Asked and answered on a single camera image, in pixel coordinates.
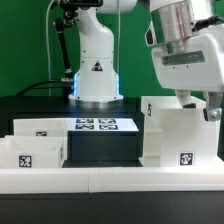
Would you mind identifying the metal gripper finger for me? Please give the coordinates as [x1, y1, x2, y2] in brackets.
[175, 90, 196, 108]
[203, 92, 223, 122]

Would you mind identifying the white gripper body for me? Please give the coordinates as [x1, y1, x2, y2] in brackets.
[151, 24, 224, 92]

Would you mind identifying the white drawer cabinet frame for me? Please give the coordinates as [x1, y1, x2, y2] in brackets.
[140, 96, 220, 167]

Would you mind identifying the white front drawer box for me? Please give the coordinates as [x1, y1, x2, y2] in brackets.
[0, 136, 65, 169]

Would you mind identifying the white drawer box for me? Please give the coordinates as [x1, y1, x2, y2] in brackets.
[13, 119, 67, 137]
[0, 136, 65, 169]

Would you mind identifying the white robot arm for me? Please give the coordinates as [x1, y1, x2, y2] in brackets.
[73, 0, 224, 122]

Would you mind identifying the white rear drawer box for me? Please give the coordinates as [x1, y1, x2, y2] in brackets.
[13, 119, 67, 137]

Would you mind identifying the white marker tag sheet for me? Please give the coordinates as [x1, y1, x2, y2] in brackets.
[65, 118, 138, 132]

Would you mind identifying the white hanging cable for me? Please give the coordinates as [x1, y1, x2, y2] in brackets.
[45, 0, 56, 97]

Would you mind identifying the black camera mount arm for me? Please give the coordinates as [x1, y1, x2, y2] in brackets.
[53, 0, 104, 96]

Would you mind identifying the black cable on table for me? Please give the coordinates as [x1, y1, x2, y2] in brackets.
[15, 79, 74, 97]

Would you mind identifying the white front fence rail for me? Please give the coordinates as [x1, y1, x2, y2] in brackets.
[0, 166, 224, 194]

